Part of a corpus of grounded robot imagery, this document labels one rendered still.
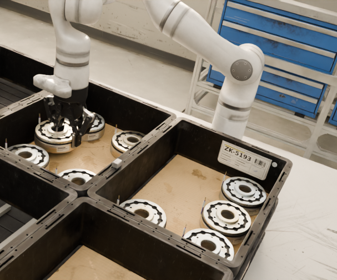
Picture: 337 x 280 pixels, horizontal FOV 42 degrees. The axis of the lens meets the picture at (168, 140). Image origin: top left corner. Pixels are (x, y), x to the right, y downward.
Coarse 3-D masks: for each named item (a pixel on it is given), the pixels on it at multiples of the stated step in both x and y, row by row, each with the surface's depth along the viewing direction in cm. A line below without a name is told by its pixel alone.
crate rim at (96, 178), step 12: (96, 84) 118; (120, 96) 115; (24, 108) 101; (156, 108) 112; (0, 120) 96; (168, 120) 108; (156, 132) 102; (12, 156) 85; (120, 156) 91; (36, 168) 83; (108, 168) 87; (60, 180) 81; (96, 180) 83; (84, 192) 80
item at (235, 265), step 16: (208, 128) 108; (144, 144) 97; (240, 144) 105; (128, 160) 90; (288, 160) 101; (112, 176) 85; (96, 192) 81; (272, 192) 90; (112, 208) 77; (144, 224) 75; (256, 224) 80; (176, 240) 73; (208, 256) 71; (240, 256) 73
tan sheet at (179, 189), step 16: (176, 160) 112; (160, 176) 105; (176, 176) 106; (192, 176) 107; (208, 176) 108; (144, 192) 99; (160, 192) 100; (176, 192) 101; (192, 192) 102; (208, 192) 103; (176, 208) 96; (192, 208) 97; (176, 224) 91; (192, 224) 92
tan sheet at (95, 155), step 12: (108, 132) 117; (84, 144) 111; (96, 144) 111; (108, 144) 112; (60, 156) 105; (72, 156) 105; (84, 156) 106; (96, 156) 107; (108, 156) 108; (60, 168) 101; (72, 168) 101; (84, 168) 102; (96, 168) 103
